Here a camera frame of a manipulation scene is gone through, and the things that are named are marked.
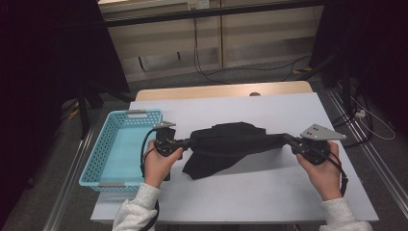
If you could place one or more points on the white wall socket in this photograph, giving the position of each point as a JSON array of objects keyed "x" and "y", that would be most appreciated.
[{"x": 198, "y": 4}]

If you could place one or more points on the light blue perforated basket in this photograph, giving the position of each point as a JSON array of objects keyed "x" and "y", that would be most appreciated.
[{"x": 125, "y": 154}]

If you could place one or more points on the black stand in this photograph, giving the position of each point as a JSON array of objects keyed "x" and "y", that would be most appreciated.
[
  {"x": 84, "y": 112},
  {"x": 345, "y": 83}
]

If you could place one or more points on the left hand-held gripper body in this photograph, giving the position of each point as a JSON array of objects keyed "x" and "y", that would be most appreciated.
[{"x": 165, "y": 142}]

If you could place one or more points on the person's right hand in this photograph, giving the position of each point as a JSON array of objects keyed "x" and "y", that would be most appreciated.
[{"x": 325, "y": 179}]

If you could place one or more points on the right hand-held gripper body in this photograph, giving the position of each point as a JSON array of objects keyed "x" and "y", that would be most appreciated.
[{"x": 312, "y": 147}]

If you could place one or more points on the black pants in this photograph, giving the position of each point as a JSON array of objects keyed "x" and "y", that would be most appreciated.
[{"x": 224, "y": 144}]

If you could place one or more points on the white power plug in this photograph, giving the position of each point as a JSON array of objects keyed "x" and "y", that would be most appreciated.
[{"x": 360, "y": 114}]

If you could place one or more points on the metal floor rail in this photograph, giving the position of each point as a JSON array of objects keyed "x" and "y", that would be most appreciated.
[
  {"x": 378, "y": 166},
  {"x": 67, "y": 186}
]

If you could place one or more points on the wooden table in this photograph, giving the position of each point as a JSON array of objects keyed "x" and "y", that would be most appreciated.
[{"x": 224, "y": 89}]

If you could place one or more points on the person's left hand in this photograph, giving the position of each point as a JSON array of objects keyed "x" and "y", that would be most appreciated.
[{"x": 157, "y": 166}]

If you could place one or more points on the black curtain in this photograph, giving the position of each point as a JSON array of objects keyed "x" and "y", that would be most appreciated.
[
  {"x": 38, "y": 80},
  {"x": 378, "y": 48}
]

